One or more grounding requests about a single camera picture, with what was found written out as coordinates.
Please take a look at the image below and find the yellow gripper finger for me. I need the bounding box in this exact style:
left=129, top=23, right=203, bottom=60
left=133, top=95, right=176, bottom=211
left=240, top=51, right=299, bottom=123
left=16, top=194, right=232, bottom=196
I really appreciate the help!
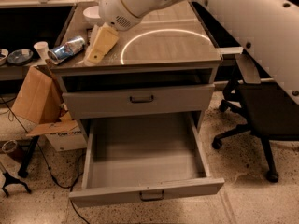
left=90, top=25, right=99, bottom=47
left=84, top=24, right=119, bottom=64

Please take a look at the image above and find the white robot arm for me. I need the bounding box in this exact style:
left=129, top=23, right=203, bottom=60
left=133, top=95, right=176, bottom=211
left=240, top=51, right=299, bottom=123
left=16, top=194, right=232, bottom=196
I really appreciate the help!
left=98, top=0, right=299, bottom=104

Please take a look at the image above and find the grey drawer cabinet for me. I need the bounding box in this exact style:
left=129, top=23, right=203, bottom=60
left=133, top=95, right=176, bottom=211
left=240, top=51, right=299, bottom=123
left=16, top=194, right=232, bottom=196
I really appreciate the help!
left=53, top=2, right=221, bottom=135

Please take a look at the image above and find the grey top drawer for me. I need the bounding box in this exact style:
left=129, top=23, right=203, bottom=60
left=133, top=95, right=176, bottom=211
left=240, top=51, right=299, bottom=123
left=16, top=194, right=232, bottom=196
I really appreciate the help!
left=63, top=84, right=214, bottom=119

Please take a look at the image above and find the open grey middle drawer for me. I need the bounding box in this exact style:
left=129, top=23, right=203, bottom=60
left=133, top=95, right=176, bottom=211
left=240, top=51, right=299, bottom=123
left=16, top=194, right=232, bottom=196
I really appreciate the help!
left=69, top=113, right=224, bottom=207

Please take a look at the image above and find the white bowl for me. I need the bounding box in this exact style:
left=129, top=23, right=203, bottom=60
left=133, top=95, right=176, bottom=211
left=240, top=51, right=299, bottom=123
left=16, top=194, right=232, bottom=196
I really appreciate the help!
left=83, top=6, right=103, bottom=26

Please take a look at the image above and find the white paper cup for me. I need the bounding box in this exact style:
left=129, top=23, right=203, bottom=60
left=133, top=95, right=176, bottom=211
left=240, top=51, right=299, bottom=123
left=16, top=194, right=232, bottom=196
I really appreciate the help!
left=34, top=41, right=49, bottom=60

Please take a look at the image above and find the dark plate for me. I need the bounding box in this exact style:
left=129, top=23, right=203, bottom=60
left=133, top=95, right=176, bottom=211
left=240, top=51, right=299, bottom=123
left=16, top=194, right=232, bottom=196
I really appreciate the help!
left=7, top=49, right=34, bottom=66

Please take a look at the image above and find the brown cardboard box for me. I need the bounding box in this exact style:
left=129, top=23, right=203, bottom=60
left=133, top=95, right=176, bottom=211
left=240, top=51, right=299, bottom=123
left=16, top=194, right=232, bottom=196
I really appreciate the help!
left=12, top=66, right=78, bottom=136

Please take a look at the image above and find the small bowl at left edge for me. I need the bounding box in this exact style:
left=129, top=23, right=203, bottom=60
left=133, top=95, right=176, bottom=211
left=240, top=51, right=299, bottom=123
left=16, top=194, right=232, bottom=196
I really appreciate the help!
left=0, top=49, right=9, bottom=66

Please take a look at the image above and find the white printed cardboard box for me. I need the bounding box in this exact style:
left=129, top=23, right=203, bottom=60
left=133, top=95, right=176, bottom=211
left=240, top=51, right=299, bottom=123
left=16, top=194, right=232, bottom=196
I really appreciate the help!
left=46, top=128, right=87, bottom=151

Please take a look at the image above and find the brown cup on floor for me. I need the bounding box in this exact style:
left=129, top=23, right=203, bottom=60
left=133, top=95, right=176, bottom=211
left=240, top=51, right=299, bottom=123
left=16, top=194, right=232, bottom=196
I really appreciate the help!
left=2, top=140, right=25, bottom=163

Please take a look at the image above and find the black tripod stand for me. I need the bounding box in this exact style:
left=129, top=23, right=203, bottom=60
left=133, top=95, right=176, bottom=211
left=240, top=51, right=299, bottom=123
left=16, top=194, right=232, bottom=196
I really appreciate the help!
left=0, top=162, right=31, bottom=197

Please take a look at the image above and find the black office chair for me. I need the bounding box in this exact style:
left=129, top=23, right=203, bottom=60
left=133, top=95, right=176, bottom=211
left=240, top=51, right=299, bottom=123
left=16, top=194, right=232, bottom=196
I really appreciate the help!
left=211, top=0, right=299, bottom=183

